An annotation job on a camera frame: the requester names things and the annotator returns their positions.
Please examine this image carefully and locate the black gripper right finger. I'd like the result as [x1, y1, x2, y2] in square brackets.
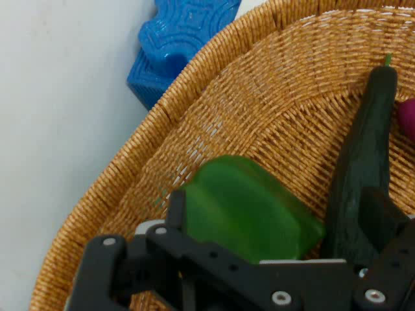
[352, 187, 415, 311]

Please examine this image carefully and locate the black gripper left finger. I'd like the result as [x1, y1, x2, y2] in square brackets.
[64, 189, 262, 311]

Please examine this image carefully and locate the green toy bell pepper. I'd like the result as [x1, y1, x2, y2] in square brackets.
[181, 154, 327, 264]

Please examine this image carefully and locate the dark green toy cucumber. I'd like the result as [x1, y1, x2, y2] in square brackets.
[320, 53, 399, 260]

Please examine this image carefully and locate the magenta toy vegetable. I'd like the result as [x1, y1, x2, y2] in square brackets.
[397, 98, 415, 141]

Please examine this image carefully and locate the woven wicker basket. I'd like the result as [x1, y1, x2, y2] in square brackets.
[29, 0, 415, 311]

